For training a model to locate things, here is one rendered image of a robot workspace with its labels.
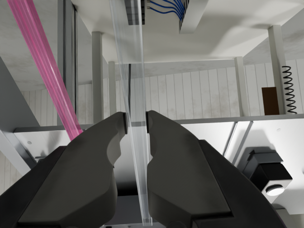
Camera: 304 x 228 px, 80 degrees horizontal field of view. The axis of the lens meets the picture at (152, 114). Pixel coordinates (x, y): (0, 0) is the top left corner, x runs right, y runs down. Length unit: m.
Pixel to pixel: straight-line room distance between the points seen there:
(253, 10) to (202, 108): 2.44
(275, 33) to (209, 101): 2.33
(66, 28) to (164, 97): 2.65
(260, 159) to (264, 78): 3.02
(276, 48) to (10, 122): 0.79
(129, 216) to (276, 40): 0.74
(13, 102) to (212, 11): 0.58
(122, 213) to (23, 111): 0.22
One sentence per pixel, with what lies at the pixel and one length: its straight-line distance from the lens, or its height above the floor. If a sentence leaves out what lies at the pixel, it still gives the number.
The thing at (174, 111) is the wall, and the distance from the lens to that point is 3.07.
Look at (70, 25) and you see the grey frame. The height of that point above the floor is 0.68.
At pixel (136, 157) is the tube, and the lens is 0.16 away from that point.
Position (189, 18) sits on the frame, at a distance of 0.60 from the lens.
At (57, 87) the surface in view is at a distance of 0.21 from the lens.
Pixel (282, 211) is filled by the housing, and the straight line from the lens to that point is 0.57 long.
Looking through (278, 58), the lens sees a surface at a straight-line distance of 0.81.
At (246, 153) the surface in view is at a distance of 0.33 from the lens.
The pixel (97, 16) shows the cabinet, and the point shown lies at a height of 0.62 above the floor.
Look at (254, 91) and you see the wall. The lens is 3.23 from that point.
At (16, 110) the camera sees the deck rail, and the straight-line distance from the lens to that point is 0.30.
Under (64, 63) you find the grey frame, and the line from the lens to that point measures 0.56.
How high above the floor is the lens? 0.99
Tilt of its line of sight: 6 degrees down
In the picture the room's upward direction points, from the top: 177 degrees clockwise
